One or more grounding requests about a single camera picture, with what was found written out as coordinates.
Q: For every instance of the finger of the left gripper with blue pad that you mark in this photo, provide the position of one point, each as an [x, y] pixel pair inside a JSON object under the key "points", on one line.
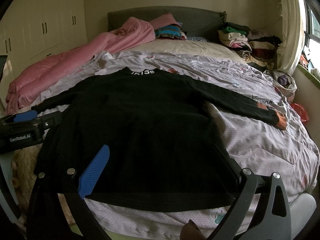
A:
{"points": [[25, 116]]}

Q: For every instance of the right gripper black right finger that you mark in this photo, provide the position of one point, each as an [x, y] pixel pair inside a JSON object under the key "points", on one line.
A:
{"points": [[272, 217]]}

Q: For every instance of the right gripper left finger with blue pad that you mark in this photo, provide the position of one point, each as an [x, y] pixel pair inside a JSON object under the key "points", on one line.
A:
{"points": [[46, 219]]}

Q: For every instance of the black long-sleeve sweatshirt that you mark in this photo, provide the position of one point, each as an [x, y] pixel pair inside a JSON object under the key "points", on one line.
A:
{"points": [[166, 153]]}

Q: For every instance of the bag of clothes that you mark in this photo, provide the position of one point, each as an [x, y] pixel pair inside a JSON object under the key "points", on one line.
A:
{"points": [[284, 83]]}

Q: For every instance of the folded colourful striped clothes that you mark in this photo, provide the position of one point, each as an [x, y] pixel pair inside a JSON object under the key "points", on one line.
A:
{"points": [[172, 31]]}

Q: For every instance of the pile of folded clothes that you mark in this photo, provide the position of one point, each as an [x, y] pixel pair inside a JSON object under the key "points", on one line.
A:
{"points": [[256, 47]]}

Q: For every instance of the pink quilt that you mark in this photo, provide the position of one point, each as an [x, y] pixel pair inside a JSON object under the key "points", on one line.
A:
{"points": [[39, 76]]}

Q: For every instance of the beige fluffy rug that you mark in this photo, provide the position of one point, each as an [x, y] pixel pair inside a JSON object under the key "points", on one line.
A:
{"points": [[23, 165]]}

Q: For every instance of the lilac strawberry print duvet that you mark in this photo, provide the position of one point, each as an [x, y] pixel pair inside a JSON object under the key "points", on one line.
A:
{"points": [[252, 143]]}

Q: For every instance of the cream wardrobe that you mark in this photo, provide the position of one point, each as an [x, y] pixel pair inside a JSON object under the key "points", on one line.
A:
{"points": [[34, 29]]}

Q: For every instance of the red plastic basin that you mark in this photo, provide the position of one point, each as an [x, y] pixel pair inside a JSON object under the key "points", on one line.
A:
{"points": [[301, 111]]}

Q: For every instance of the pink pillow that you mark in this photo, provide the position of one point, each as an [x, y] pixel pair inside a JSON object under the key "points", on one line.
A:
{"points": [[164, 20]]}

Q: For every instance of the beige bed sheet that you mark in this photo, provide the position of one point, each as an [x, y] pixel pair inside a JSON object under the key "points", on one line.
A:
{"points": [[195, 48]]}

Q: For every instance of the window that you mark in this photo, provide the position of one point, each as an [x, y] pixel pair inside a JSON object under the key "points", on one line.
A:
{"points": [[311, 48]]}

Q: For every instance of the dark grey headboard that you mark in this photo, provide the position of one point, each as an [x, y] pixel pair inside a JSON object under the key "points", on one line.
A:
{"points": [[195, 21]]}

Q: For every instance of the cream curtain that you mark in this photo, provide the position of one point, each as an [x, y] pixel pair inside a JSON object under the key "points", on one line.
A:
{"points": [[290, 50]]}

